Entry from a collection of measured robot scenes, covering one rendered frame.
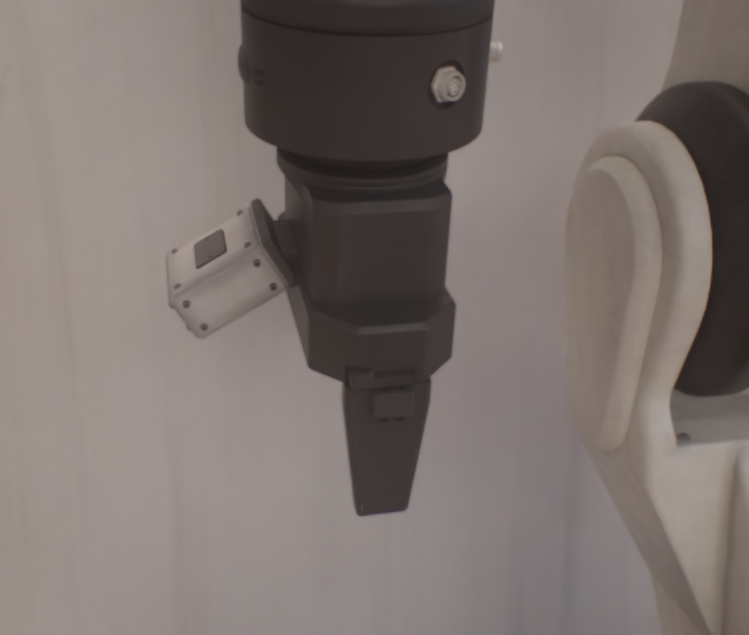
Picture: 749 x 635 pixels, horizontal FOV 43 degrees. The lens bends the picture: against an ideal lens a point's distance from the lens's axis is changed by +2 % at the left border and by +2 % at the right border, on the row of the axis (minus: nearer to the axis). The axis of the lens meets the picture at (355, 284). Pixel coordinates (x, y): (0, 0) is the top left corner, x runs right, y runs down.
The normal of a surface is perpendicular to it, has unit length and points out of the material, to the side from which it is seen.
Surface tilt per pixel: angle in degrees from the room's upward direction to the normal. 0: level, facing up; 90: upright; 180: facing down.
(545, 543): 90
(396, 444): 101
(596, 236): 90
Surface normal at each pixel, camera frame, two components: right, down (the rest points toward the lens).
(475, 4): 0.80, 0.30
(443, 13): 0.51, 0.41
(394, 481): 0.20, 0.46
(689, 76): -0.98, 0.07
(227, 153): 0.28, 0.27
